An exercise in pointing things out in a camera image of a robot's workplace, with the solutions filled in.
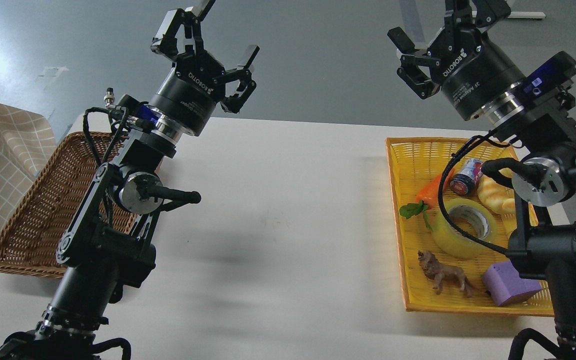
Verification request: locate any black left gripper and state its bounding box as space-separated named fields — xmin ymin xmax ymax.
xmin=149 ymin=0 xmax=260 ymax=136

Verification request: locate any purple foam block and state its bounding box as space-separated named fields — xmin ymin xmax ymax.
xmin=481 ymin=260 xmax=543 ymax=306

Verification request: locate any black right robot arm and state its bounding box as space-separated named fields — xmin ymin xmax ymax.
xmin=387 ymin=0 xmax=576 ymax=360

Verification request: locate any brown wicker basket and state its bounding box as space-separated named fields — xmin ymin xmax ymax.
xmin=0 ymin=131 xmax=98 ymax=279

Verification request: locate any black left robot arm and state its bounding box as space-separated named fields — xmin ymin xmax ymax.
xmin=0 ymin=0 xmax=259 ymax=360

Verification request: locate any orange toy carrot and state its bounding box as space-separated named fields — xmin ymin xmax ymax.
xmin=398 ymin=173 xmax=442 ymax=231

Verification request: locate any yellow plastic basket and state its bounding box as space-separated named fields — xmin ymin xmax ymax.
xmin=385 ymin=137 xmax=554 ymax=317

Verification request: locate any toy bread croissant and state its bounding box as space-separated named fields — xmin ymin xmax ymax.
xmin=476 ymin=174 xmax=517 ymax=231

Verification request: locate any small soda can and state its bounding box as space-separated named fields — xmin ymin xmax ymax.
xmin=449 ymin=158 xmax=484 ymax=196

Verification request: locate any brown toy lion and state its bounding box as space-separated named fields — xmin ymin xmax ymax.
xmin=417 ymin=250 xmax=474 ymax=297

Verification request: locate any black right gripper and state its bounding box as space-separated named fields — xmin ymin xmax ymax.
xmin=387 ymin=0 xmax=525 ymax=121

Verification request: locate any white metal stand base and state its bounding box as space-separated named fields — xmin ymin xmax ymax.
xmin=470 ymin=10 xmax=547 ymax=20

